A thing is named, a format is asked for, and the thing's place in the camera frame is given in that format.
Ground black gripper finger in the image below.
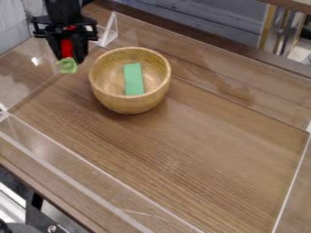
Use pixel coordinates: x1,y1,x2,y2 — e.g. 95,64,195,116
72,35,88,64
47,35,61,60

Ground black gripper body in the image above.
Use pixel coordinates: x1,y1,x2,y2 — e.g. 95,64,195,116
31,15,99,41

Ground red plush strawberry green leaves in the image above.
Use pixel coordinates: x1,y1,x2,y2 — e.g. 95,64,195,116
55,25,80,75

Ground wooden bowl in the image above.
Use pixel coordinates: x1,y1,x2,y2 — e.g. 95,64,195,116
88,46,171,114

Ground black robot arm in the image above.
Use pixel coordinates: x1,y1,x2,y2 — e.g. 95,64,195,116
31,0,99,65

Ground clear acrylic stand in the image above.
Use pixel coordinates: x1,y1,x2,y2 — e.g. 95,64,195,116
98,12,118,47

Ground green rectangular block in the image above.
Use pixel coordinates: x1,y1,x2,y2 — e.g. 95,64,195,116
124,63,144,96

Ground gold metal chair frame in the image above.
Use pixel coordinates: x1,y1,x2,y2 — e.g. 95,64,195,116
259,0,311,57

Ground black table leg bracket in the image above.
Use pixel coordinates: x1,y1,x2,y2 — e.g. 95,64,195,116
25,192,70,233

